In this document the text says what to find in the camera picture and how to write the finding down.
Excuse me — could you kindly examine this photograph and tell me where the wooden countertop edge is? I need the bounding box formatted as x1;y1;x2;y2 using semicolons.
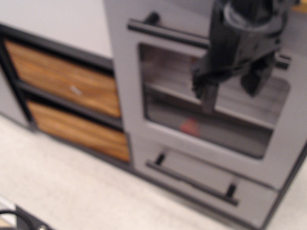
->
292;0;307;14

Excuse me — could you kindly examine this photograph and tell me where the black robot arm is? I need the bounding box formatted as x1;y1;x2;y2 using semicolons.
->
191;0;295;114

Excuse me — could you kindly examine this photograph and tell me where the grey oven rack tray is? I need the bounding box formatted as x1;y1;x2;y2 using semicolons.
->
143;57;288;130

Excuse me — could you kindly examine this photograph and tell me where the black base plate with screw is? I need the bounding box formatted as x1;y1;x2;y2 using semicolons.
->
13;206;54;230

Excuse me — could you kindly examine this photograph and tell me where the black bottom drawer handle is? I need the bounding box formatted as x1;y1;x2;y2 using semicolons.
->
146;152;239;206

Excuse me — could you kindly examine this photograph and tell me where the black braided cable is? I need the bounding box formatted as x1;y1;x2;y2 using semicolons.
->
0;209;27;230

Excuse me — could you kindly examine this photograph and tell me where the grey bottom oven drawer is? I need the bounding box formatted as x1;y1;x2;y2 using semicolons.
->
130;136;279;229

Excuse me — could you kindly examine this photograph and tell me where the dark grey cabinet frame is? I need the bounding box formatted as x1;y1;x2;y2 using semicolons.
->
0;24;307;230

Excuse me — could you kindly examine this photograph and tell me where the grey oven door with window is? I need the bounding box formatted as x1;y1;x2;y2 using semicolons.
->
105;0;307;190

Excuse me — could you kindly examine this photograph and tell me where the grey cabinet door left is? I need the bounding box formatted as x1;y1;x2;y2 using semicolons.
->
0;69;29;127

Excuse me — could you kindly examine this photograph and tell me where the lower wood grain drawer box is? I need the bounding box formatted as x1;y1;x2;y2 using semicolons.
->
27;101;130;162

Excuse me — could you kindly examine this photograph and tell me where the upper wood grain drawer box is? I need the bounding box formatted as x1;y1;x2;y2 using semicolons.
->
4;39;121;118

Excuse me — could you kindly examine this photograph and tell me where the wood grain drawer box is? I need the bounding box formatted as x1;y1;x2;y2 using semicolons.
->
27;101;130;162
4;39;121;118

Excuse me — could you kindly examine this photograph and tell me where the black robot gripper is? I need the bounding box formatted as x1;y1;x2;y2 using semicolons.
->
192;0;290;114

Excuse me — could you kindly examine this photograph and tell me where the white sink front panel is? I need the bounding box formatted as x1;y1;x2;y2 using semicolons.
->
0;0;113;58

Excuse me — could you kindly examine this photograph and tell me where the black oven door handle bar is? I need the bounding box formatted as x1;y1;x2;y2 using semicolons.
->
127;12;210;49

